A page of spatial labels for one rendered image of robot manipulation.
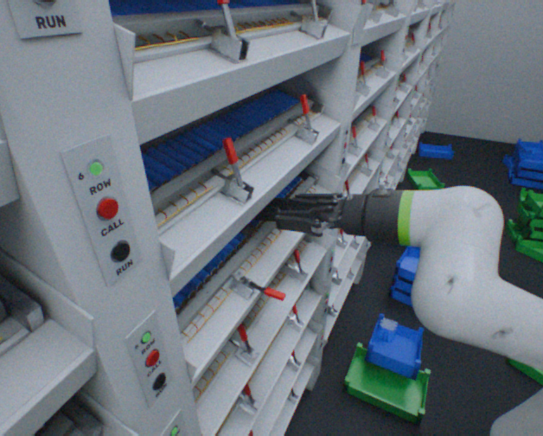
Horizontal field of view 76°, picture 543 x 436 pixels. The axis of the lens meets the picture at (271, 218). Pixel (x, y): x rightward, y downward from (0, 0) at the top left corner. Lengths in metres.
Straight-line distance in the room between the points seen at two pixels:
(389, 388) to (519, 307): 1.18
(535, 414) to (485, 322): 0.53
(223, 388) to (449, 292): 0.45
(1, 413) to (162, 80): 0.29
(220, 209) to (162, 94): 0.21
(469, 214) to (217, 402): 0.53
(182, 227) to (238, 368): 0.39
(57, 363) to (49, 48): 0.24
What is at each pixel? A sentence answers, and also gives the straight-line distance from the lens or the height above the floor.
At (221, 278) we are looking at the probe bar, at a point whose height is 0.97.
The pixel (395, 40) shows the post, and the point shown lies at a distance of 1.53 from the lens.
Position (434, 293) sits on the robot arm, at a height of 1.05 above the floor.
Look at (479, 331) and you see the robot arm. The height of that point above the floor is 1.02.
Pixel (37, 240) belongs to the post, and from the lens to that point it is 0.30.
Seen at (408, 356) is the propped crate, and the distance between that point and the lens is 1.72.
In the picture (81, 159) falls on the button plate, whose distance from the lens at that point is 0.28.
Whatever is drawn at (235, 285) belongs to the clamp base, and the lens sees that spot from 0.62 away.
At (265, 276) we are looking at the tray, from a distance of 0.66.
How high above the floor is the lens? 1.37
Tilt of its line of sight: 33 degrees down
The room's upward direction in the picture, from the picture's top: straight up
